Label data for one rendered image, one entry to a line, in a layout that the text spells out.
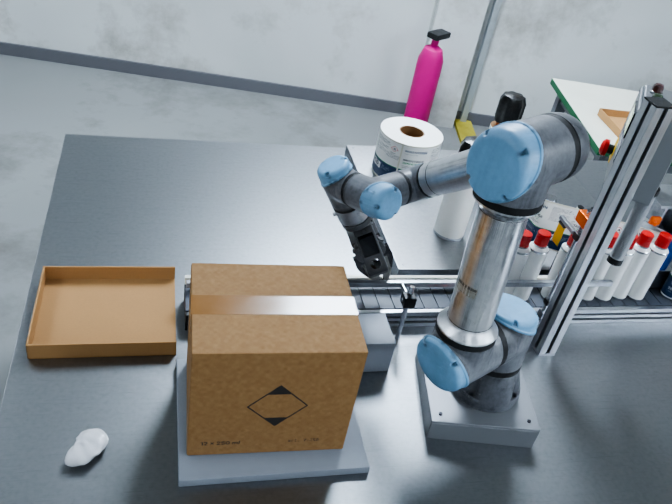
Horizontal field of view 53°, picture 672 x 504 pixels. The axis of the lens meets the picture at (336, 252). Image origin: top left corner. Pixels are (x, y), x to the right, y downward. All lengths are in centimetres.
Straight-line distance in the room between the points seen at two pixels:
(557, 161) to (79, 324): 106
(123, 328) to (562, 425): 100
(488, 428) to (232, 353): 59
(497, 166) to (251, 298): 50
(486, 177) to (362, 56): 362
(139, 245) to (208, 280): 59
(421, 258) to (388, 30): 292
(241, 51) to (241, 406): 365
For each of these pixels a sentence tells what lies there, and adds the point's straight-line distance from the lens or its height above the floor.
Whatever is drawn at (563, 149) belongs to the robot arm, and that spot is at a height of 150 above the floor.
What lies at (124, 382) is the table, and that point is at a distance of 149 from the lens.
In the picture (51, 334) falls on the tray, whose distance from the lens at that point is 160.
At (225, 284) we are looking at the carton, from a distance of 127.
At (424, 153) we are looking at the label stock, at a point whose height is 100.
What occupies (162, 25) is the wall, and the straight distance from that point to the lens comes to 472.
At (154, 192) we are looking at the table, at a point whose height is 83.
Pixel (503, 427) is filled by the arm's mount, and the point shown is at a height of 89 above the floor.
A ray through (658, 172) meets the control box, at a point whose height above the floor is 136.
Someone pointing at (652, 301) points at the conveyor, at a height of 88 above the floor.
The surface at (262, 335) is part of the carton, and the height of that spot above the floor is 112.
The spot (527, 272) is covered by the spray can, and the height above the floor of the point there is 98.
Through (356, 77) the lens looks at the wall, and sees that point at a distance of 471.
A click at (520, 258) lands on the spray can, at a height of 103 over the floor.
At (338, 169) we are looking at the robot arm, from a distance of 142.
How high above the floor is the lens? 194
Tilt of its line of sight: 36 degrees down
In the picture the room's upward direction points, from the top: 11 degrees clockwise
